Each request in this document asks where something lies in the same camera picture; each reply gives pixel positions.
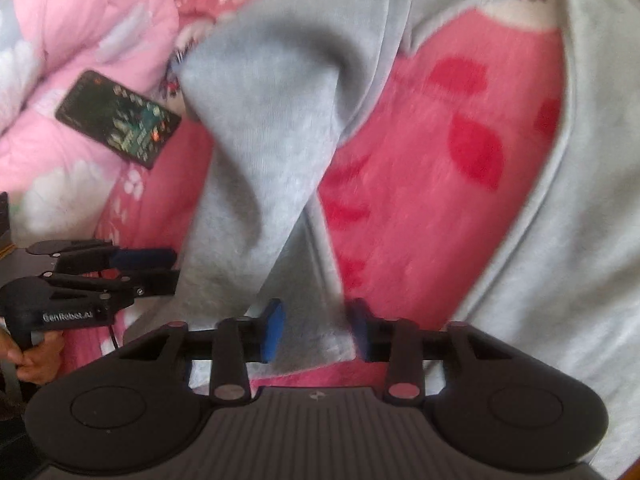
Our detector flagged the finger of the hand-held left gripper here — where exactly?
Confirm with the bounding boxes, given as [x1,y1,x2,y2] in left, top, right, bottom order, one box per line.
[27,240,177,276]
[42,269,181,302]

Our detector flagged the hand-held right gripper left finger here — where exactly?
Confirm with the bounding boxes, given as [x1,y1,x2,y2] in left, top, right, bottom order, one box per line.
[120,298,287,406]

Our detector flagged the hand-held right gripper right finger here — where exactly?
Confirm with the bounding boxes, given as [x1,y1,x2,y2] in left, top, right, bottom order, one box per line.
[348,298,506,403]

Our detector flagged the grey sweatpants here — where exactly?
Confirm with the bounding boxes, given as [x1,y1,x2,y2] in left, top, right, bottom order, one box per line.
[122,0,640,480]

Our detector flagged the person's left hand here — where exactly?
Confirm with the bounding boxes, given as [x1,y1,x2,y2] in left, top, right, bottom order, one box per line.
[0,330,66,386]

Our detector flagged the black smartphone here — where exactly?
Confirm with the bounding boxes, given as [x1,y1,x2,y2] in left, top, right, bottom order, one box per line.
[54,70,182,170]

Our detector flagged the pink floral blanket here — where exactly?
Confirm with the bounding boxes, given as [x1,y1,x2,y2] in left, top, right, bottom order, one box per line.
[60,0,571,396]

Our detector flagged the pink quilt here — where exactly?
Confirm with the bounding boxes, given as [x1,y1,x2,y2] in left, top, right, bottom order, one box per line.
[0,0,221,246]

